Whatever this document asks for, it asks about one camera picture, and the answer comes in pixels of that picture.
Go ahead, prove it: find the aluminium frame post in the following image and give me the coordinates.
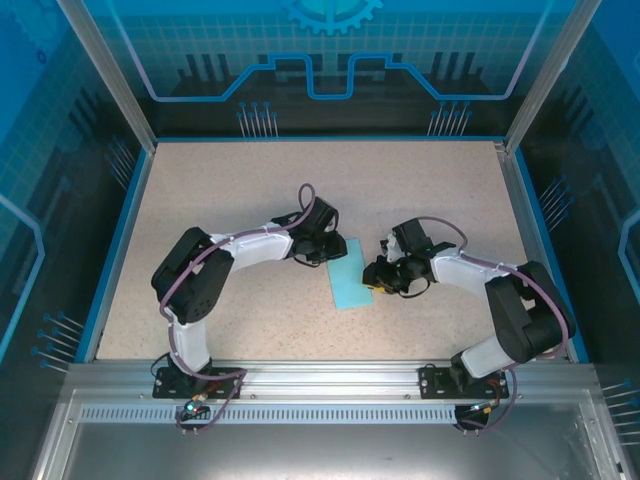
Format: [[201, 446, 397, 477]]
[[55, 0, 157, 152], [503, 0, 587, 154]]

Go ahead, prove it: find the slotted grey cable duct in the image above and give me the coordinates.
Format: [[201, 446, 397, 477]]
[[78, 405, 589, 426]]

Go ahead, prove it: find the grey metal tray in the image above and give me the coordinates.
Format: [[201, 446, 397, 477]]
[[29, 389, 629, 480]]

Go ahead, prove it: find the light blue paper sheet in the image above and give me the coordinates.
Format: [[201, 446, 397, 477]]
[[327, 237, 376, 312]]

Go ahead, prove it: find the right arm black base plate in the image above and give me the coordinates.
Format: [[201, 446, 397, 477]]
[[418, 363, 510, 400]]

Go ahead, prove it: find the long aluminium mounting rail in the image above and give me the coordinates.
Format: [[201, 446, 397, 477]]
[[67, 359, 599, 401]]

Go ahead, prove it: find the aluminium side rail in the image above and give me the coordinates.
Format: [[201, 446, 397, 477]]
[[493, 141, 574, 362]]

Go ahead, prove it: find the silver metal bracket with cable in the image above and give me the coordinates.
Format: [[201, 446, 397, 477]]
[[378, 235, 403, 265]]

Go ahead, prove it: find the blue table border strip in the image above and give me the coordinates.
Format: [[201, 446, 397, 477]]
[[74, 147, 156, 364], [509, 148, 592, 364]]

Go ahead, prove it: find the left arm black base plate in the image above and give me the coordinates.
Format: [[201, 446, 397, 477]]
[[152, 366, 245, 400]]

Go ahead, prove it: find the cable connector with green light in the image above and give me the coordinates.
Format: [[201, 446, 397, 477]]
[[455, 399, 503, 431], [180, 393, 210, 420]]

